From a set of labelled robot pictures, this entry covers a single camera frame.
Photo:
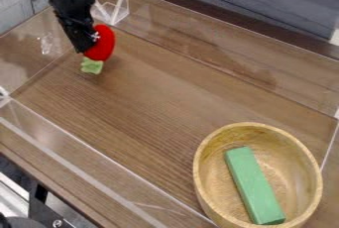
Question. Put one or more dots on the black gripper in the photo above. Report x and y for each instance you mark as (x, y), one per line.
(75, 18)

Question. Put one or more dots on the red plush strawberry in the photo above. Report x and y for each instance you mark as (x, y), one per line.
(98, 54)

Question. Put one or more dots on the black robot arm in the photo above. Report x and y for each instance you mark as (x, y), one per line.
(75, 19)

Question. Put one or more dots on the green rectangular block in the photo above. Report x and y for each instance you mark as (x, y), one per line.
(255, 190)

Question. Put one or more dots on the wooden oval bowl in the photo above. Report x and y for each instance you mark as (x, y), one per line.
(287, 164)

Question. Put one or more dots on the clear acrylic corner bracket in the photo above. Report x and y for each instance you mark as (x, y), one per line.
(108, 12)

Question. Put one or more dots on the clear acrylic enclosure wall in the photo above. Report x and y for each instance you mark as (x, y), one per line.
(114, 197)

